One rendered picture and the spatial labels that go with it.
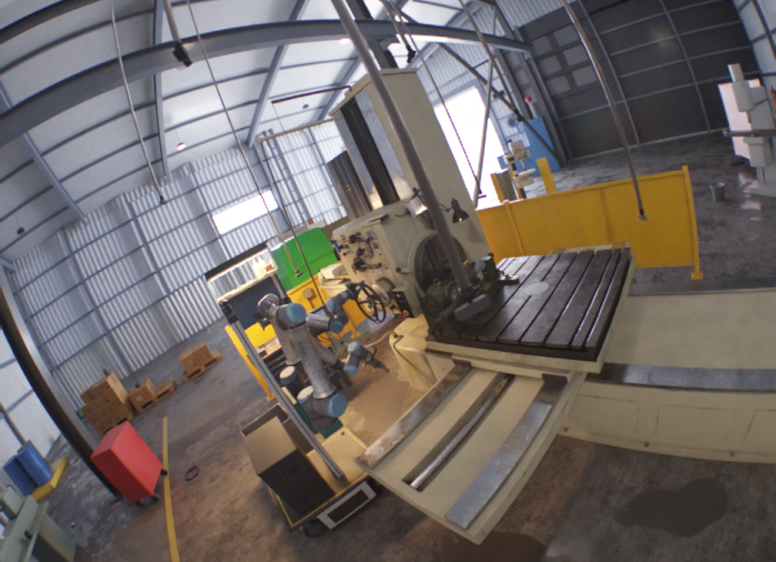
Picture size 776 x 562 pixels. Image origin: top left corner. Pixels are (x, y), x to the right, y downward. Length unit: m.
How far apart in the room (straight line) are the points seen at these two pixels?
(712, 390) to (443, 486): 1.55
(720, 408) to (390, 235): 2.52
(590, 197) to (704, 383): 2.69
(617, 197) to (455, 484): 3.37
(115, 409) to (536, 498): 8.68
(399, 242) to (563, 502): 2.20
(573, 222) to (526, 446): 3.11
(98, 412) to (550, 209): 10.08
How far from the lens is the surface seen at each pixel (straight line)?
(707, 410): 2.20
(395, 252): 2.47
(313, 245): 6.57
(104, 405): 9.21
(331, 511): 2.60
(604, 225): 4.18
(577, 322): 1.97
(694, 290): 2.90
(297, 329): 1.86
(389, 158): 3.05
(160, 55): 5.80
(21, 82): 10.00
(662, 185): 3.95
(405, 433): 2.05
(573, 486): 2.40
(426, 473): 1.83
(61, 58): 9.72
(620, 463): 2.47
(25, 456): 9.46
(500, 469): 1.67
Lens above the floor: 2.08
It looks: 14 degrees down
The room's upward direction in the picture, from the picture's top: 24 degrees counter-clockwise
